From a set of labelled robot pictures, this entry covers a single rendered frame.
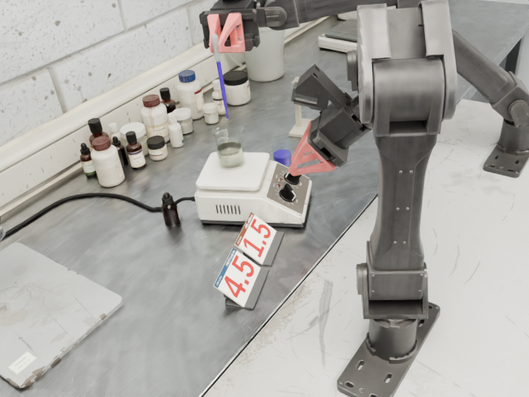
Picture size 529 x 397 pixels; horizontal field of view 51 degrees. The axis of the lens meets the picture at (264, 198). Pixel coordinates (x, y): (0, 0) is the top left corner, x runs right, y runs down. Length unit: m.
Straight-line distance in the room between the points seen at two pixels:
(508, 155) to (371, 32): 0.70
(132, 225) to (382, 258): 0.56
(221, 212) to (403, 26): 0.53
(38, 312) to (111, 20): 0.71
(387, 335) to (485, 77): 0.59
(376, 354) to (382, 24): 0.43
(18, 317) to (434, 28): 0.74
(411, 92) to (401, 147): 0.06
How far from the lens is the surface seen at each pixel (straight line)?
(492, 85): 1.16
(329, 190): 1.11
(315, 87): 0.85
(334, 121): 0.86
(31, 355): 0.91
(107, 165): 1.21
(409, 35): 0.64
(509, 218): 1.08
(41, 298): 0.99
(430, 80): 0.57
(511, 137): 1.23
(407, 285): 0.72
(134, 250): 1.04
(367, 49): 0.58
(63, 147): 1.30
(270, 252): 0.97
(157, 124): 1.33
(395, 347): 0.77
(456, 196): 1.11
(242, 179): 1.00
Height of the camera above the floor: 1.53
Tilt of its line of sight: 35 degrees down
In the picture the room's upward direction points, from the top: 6 degrees counter-clockwise
